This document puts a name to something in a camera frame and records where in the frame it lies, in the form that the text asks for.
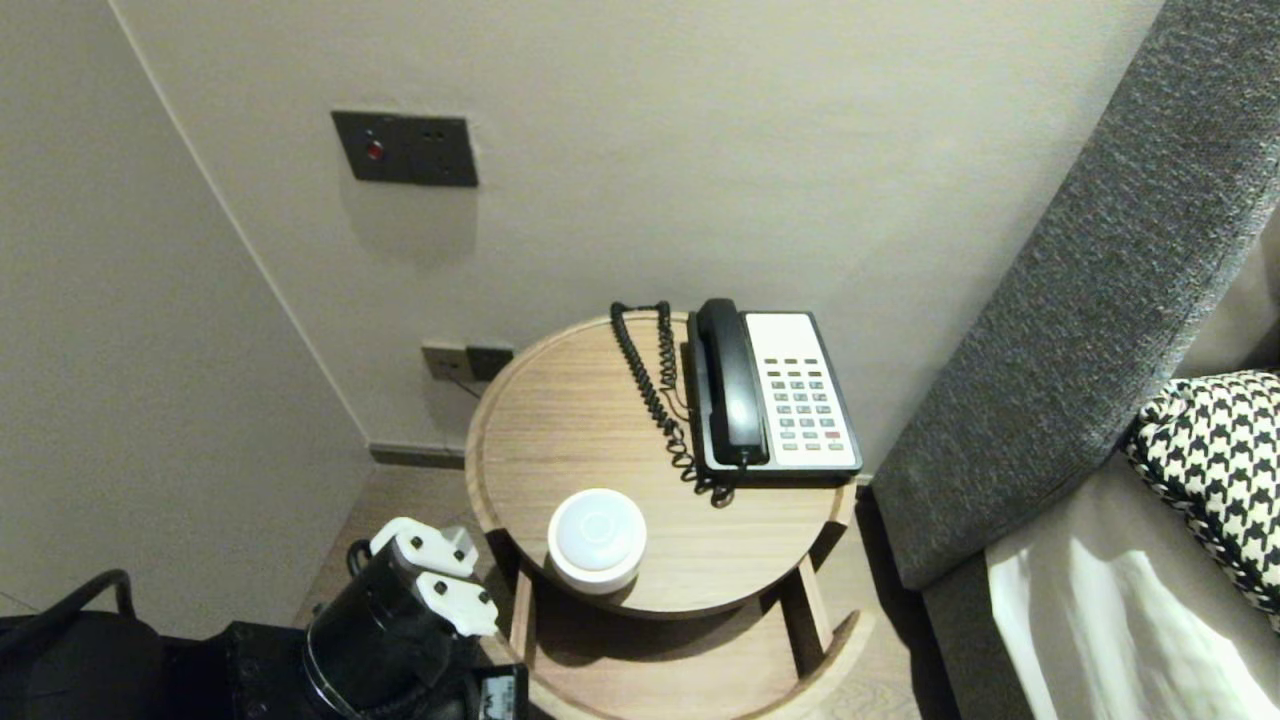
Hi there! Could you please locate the curved wooden table drawer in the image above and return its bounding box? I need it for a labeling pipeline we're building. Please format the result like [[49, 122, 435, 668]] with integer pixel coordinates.
[[503, 553, 877, 720]]

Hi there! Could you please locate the white round smart speaker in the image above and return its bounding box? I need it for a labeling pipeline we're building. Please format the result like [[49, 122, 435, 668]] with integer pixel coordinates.
[[546, 488, 649, 597]]

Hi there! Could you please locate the round wooden bedside table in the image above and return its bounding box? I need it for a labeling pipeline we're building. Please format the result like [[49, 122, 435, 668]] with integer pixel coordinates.
[[466, 312, 859, 621]]

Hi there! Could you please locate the black telephone handset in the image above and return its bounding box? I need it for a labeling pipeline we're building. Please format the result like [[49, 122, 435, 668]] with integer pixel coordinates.
[[694, 298, 771, 468]]

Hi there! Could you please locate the black and white desk telephone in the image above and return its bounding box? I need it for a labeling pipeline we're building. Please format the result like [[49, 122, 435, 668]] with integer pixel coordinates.
[[685, 311, 863, 488]]

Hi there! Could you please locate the white bed sheet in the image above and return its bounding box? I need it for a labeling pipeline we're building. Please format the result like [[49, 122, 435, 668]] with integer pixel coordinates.
[[984, 200, 1280, 720]]

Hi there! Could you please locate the grey fabric bed headboard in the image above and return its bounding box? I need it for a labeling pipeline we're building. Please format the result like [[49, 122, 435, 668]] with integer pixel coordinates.
[[870, 0, 1280, 720]]

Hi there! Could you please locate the black white houndstooth pillow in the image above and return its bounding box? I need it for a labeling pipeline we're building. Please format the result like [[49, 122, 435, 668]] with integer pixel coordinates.
[[1117, 371, 1280, 638]]

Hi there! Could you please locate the white left wrist camera unit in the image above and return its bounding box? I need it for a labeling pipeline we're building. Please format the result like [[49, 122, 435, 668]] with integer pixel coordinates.
[[367, 516, 500, 639]]

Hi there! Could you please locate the black wall socket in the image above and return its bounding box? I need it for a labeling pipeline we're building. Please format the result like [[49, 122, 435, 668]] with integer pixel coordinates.
[[465, 345, 517, 383]]

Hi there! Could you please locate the beige wall socket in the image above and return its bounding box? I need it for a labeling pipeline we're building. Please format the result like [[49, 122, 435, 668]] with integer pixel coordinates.
[[421, 343, 470, 383]]

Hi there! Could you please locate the black coiled phone cord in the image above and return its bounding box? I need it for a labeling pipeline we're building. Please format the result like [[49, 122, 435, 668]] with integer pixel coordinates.
[[610, 301, 735, 508]]

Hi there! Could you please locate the smooth black cable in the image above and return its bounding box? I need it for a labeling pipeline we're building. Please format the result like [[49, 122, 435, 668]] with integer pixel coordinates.
[[0, 568, 138, 656]]

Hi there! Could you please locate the dark wall switch panel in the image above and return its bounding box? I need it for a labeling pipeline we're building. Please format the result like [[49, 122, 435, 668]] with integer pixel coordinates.
[[331, 111, 480, 190]]

